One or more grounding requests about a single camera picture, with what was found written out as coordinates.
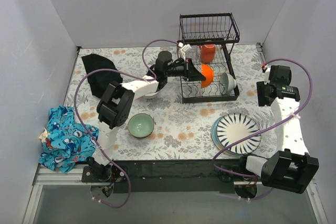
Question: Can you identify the orange bowl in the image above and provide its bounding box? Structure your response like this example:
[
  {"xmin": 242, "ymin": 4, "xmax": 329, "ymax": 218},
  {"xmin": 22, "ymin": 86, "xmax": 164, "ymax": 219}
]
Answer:
[{"xmin": 201, "ymin": 64, "xmax": 214, "ymax": 88}]

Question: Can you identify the clear faceted glass tumbler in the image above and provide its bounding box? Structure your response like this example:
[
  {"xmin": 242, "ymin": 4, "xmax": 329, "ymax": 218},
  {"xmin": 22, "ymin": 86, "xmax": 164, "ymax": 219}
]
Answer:
[{"xmin": 186, "ymin": 46, "xmax": 198, "ymax": 62}]

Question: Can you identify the orange ceramic mug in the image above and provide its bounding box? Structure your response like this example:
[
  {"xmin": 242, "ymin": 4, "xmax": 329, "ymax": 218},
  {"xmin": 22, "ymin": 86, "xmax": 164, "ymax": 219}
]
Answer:
[{"xmin": 198, "ymin": 44, "xmax": 216, "ymax": 63}]

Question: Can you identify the cream pink bowl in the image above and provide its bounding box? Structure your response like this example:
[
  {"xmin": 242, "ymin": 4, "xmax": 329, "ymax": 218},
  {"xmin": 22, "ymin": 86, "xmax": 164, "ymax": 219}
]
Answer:
[{"xmin": 144, "ymin": 92, "xmax": 159, "ymax": 99}]

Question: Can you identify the white bowl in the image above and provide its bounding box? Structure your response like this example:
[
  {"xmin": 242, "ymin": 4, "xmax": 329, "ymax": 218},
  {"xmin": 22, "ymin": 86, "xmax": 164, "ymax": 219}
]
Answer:
[{"xmin": 219, "ymin": 73, "xmax": 237, "ymax": 95}]

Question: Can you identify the black wire dish rack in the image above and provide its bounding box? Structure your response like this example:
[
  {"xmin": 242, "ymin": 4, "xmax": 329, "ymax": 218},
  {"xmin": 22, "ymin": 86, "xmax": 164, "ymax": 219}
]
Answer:
[{"xmin": 179, "ymin": 13, "xmax": 240, "ymax": 103}]

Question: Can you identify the green celadon bowl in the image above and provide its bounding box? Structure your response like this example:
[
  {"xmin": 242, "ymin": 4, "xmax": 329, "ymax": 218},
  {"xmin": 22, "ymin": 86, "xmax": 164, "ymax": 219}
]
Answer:
[{"xmin": 128, "ymin": 113, "xmax": 154, "ymax": 138}]

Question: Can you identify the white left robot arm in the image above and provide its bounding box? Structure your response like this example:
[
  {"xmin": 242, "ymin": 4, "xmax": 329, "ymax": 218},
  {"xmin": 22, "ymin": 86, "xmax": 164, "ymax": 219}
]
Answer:
[{"xmin": 87, "ymin": 51, "xmax": 206, "ymax": 182}]

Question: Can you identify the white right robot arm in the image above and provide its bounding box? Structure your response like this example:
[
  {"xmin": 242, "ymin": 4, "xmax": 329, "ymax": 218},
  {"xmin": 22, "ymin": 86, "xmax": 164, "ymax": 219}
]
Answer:
[{"xmin": 237, "ymin": 65, "xmax": 319, "ymax": 194}]

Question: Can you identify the floral table mat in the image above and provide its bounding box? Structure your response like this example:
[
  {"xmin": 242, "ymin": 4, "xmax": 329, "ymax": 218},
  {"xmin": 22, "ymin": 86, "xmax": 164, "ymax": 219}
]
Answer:
[{"xmin": 65, "ymin": 45, "xmax": 274, "ymax": 160}]

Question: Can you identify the black cloth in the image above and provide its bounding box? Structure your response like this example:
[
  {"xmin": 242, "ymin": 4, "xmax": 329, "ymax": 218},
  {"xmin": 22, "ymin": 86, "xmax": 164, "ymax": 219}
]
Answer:
[{"xmin": 81, "ymin": 54, "xmax": 123, "ymax": 99}]

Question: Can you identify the blue striped white plate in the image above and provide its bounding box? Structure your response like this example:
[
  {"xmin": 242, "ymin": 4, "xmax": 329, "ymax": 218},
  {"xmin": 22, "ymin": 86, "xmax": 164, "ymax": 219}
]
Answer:
[{"xmin": 217, "ymin": 113, "xmax": 261, "ymax": 155}]

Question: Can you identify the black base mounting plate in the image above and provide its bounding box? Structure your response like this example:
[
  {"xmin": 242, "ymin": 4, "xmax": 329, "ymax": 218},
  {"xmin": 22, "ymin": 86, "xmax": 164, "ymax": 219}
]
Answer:
[{"xmin": 81, "ymin": 158, "xmax": 261, "ymax": 198}]

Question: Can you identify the blue patterned cloth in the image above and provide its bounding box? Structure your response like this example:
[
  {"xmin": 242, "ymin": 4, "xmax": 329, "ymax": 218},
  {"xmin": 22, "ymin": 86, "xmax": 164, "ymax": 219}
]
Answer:
[{"xmin": 39, "ymin": 105, "xmax": 99, "ymax": 173}]

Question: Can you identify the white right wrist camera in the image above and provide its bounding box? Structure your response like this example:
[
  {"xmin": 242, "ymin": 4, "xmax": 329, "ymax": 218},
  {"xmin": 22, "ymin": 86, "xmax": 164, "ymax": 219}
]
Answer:
[{"xmin": 262, "ymin": 63, "xmax": 271, "ymax": 84}]

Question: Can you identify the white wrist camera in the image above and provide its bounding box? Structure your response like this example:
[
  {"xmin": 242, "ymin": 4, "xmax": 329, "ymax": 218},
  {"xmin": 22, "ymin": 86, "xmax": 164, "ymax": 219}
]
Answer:
[
  {"xmin": 177, "ymin": 42, "xmax": 192, "ymax": 60},
  {"xmin": 262, "ymin": 63, "xmax": 271, "ymax": 84}
]

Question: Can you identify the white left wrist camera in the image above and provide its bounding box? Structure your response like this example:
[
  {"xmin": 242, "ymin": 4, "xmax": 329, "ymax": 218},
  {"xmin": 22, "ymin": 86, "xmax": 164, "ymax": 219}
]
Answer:
[{"xmin": 177, "ymin": 42, "xmax": 192, "ymax": 60}]

